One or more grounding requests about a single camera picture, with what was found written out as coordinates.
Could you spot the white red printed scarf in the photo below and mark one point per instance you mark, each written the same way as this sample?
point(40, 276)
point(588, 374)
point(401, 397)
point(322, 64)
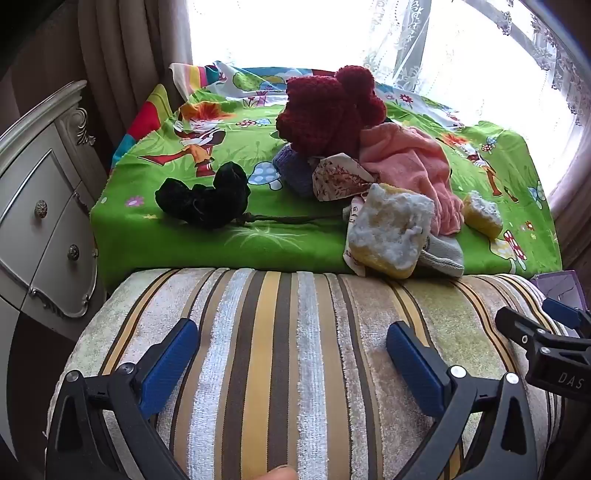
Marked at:
point(341, 177)

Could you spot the pink towel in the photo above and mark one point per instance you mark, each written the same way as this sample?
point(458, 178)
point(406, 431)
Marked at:
point(415, 161)

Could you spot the green cartoon printed blanket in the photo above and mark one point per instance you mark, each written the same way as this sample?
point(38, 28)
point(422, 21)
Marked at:
point(138, 230)

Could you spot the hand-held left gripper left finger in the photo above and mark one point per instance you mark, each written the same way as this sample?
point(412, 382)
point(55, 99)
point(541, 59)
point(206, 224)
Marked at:
point(168, 364)

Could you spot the purple cardboard box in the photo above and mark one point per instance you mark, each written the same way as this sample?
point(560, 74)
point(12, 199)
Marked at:
point(554, 286)

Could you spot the grey cloth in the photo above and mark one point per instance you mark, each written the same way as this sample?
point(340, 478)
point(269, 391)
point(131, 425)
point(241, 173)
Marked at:
point(443, 258)

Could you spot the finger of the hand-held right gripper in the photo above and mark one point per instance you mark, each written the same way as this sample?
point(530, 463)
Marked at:
point(561, 310)
point(517, 325)

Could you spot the white lace curtain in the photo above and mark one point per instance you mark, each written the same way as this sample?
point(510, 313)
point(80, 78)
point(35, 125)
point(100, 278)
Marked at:
point(415, 37)

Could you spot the person's left hand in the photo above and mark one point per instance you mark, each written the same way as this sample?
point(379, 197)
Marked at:
point(277, 474)

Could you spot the white ornate dresser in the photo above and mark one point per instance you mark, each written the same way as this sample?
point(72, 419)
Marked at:
point(41, 175)

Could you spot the purple knitted garment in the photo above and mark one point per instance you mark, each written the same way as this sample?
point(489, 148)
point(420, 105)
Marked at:
point(295, 173)

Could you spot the plain beige curtain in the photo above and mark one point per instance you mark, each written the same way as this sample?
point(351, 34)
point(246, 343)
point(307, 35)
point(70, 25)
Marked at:
point(129, 55)

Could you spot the striped velvet cushion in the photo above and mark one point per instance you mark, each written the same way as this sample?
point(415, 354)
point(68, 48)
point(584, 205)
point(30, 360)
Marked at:
point(295, 346)

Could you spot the small yellow sponge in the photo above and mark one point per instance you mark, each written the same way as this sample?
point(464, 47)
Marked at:
point(482, 214)

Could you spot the red knitted hat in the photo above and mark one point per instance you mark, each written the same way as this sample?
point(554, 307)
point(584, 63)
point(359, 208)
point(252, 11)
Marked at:
point(323, 115)

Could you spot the large yellow sponge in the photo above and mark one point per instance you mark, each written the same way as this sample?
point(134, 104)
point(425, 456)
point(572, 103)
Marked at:
point(392, 230)

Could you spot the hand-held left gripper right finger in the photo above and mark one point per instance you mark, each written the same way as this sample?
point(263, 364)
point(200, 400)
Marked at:
point(415, 369)

